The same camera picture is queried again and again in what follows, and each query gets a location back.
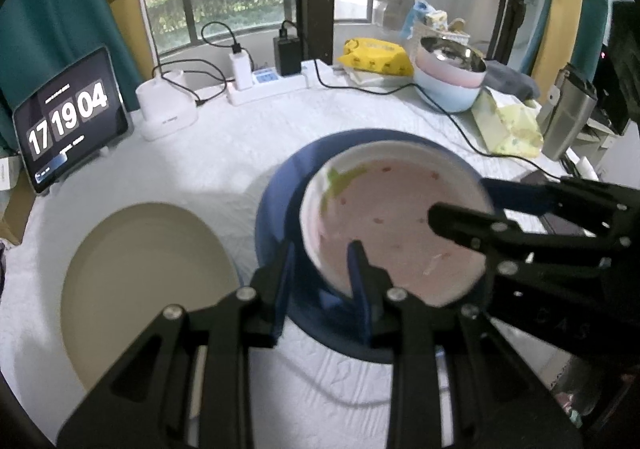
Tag beige plate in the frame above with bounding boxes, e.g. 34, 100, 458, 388
61, 203, 240, 389

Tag smartphone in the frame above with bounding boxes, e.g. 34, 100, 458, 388
519, 170, 586, 236

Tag steel thermos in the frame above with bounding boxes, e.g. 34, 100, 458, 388
537, 64, 598, 161

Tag pink strawberry bowl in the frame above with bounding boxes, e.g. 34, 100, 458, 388
300, 142, 494, 307

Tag small white box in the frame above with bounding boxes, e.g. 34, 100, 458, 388
0, 156, 22, 191

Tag stacked pastel bowls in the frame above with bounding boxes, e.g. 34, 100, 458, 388
413, 36, 487, 113

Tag yellow curtain left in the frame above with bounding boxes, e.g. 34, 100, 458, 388
107, 0, 153, 80

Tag yellow paper bag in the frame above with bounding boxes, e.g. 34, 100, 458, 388
471, 87, 544, 160

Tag yellow teal curtain right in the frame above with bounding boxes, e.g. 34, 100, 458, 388
525, 0, 610, 94

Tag teal curtain left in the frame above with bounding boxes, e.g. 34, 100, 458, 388
1, 0, 142, 151

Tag black cable over table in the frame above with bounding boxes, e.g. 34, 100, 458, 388
311, 59, 564, 181

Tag cardboard box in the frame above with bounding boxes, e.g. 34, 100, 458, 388
1, 172, 36, 245

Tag black power adapter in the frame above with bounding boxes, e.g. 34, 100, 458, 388
273, 20, 302, 76

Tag tablet showing clock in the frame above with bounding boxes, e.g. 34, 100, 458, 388
12, 46, 131, 195

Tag white power strip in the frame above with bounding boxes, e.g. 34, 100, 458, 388
228, 60, 320, 106

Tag white charger block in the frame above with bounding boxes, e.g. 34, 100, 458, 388
229, 43, 253, 91

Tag white desk lamp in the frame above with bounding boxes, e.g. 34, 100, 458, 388
136, 0, 198, 142

